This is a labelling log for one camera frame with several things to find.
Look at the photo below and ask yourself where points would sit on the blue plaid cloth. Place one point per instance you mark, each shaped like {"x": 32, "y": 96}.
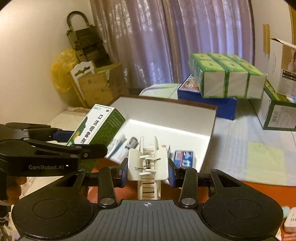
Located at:
{"x": 242, "y": 150}

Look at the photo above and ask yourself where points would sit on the white printed carton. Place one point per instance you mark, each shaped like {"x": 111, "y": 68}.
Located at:
{"x": 286, "y": 69}

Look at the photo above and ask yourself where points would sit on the person's left hand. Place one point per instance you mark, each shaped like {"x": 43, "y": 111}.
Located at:
{"x": 15, "y": 188}

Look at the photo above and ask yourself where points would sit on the blue printed box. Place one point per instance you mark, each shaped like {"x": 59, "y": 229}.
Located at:
{"x": 208, "y": 107}

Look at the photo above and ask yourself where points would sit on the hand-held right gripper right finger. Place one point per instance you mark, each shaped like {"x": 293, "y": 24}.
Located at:
{"x": 172, "y": 173}

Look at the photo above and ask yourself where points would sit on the cream printed bed sheet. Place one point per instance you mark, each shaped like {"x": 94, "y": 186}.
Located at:
{"x": 39, "y": 185}

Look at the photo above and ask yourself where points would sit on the small green white box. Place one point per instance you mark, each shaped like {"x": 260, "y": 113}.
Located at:
{"x": 101, "y": 125}

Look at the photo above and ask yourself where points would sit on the brown cardboard box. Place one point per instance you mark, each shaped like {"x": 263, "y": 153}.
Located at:
{"x": 161, "y": 113}
{"x": 99, "y": 85}

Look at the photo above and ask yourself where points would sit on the white rounded square adapter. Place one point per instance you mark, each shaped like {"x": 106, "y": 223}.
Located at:
{"x": 291, "y": 221}

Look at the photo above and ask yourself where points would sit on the white printed tube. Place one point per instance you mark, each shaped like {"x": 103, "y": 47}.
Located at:
{"x": 120, "y": 144}

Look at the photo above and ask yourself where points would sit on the mint handheld fan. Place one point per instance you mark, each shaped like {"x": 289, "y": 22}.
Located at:
{"x": 286, "y": 212}

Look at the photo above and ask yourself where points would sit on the green white carton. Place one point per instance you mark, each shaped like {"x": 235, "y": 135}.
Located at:
{"x": 282, "y": 115}

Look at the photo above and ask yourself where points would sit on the white hair claw clip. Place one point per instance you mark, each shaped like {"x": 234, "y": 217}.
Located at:
{"x": 159, "y": 166}

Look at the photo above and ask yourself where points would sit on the brown tape strip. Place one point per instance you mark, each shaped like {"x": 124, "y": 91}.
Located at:
{"x": 266, "y": 38}

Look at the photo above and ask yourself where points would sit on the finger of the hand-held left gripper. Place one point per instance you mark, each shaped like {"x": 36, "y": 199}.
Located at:
{"x": 87, "y": 151}
{"x": 62, "y": 136}

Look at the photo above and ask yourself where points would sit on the green tissue pack bundle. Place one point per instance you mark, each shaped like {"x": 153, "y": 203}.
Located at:
{"x": 231, "y": 83}

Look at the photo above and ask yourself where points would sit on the red printed cardboard sheet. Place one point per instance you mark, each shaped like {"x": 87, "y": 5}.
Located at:
{"x": 266, "y": 192}

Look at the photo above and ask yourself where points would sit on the yellow plastic bag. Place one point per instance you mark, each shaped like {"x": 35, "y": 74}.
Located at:
{"x": 61, "y": 74}

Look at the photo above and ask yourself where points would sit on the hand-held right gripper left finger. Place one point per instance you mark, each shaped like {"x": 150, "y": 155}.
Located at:
{"x": 123, "y": 172}

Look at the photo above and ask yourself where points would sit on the dark folding cart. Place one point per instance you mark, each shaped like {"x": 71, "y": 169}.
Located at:
{"x": 85, "y": 46}

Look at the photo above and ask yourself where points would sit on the purple curtain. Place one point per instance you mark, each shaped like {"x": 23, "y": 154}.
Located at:
{"x": 161, "y": 34}

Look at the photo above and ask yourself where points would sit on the small blue box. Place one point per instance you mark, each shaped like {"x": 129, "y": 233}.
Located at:
{"x": 183, "y": 158}

